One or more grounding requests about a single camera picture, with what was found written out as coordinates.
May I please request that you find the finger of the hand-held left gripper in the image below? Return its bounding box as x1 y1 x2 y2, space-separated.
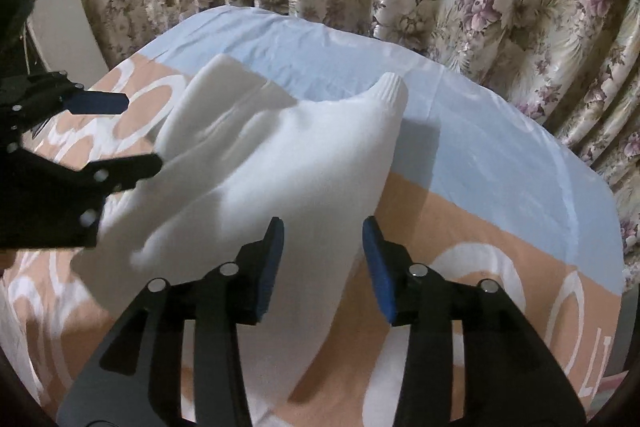
10 71 130 142
0 152 164 250

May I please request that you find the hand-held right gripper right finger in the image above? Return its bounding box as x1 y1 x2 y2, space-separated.
362 215 587 427

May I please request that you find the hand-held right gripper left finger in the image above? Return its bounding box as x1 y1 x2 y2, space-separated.
56 217 286 427

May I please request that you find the white knit sweater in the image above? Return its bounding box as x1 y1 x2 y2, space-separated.
70 54 411 427

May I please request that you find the beige board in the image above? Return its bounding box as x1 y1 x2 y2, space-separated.
27 0 108 80

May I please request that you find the blue and orange bed sheet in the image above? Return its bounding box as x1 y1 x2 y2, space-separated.
0 4 628 427

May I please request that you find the pink striped cloth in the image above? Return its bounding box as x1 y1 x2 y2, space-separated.
595 369 632 400

